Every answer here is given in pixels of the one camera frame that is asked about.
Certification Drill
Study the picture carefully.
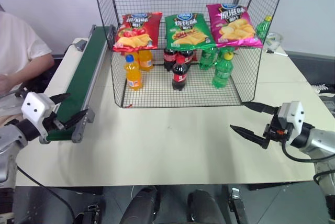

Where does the black white marker pen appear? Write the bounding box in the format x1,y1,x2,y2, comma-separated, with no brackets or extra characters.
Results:
265,49,289,58

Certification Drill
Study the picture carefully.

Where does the black table bracket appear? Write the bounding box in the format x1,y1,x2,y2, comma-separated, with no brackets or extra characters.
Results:
74,203,103,224
228,186,250,224

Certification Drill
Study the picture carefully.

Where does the green soda bottle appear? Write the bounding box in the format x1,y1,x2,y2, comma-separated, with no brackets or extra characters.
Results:
211,52,235,89
199,48,218,71
255,15,273,40

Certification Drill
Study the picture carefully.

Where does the cola bottle red label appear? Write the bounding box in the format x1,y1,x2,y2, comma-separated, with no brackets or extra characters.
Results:
163,48,178,72
183,49,197,68
171,56,189,92

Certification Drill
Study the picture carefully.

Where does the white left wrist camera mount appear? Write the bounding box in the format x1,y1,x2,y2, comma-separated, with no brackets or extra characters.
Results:
20,92,55,138

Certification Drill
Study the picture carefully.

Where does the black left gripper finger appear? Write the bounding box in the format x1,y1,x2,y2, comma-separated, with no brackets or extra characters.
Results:
49,93,72,105
61,108,90,130

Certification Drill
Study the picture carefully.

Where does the person's bare hand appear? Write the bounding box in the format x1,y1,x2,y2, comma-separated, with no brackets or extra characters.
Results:
0,73,13,96

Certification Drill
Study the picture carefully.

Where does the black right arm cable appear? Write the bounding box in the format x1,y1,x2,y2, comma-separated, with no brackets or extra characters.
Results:
281,140,335,162

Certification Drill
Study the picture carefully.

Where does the red chips bag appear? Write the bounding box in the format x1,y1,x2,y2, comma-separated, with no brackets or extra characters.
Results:
112,12,163,53

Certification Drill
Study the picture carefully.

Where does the black wire rack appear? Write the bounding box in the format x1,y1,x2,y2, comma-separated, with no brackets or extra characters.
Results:
91,0,289,109

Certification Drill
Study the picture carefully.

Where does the orange soda bottle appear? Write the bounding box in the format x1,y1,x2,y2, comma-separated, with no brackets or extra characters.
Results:
124,54,144,92
138,49,154,72

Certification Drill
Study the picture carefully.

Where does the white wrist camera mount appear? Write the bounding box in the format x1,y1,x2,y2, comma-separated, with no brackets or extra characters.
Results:
277,100,306,141
20,92,55,138

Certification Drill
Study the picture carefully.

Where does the black ribbed device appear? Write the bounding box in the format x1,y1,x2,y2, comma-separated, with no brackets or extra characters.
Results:
311,83,335,94

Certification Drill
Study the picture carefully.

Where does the clear plastic bag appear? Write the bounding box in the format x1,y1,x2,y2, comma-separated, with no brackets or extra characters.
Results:
0,91,26,117

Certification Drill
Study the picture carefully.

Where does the green conveyor belt grey frame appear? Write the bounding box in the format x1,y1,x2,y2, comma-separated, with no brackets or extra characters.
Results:
38,24,116,145

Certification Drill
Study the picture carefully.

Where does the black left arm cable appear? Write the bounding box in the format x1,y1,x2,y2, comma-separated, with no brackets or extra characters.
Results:
16,165,77,224

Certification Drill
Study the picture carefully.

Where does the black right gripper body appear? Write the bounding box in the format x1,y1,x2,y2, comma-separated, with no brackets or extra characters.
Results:
263,106,291,144

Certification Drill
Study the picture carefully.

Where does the person in white shirt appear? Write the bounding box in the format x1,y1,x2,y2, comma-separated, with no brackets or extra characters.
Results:
0,4,55,96

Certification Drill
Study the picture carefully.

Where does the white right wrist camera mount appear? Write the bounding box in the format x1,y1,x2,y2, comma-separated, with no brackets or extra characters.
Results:
277,100,306,141

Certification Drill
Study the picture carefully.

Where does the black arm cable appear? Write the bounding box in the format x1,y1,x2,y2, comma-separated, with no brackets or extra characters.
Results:
281,140,335,162
16,165,77,224

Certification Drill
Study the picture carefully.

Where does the magenta chips bag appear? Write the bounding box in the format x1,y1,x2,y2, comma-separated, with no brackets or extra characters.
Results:
206,3,263,49

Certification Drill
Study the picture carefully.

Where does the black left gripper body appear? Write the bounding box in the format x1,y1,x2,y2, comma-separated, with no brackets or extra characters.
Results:
43,112,66,135

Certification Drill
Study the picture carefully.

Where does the green chips bag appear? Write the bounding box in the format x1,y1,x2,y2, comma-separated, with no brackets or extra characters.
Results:
164,12,217,51

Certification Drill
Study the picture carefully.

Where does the clear plastic container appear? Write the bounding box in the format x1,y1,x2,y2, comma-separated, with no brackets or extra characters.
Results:
264,31,284,50

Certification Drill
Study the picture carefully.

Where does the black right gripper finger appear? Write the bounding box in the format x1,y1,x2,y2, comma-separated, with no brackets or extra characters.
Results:
229,124,271,150
241,101,280,116

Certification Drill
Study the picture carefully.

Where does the dark rounded shape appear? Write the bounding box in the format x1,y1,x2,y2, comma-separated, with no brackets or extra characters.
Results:
186,188,226,224
119,185,160,224

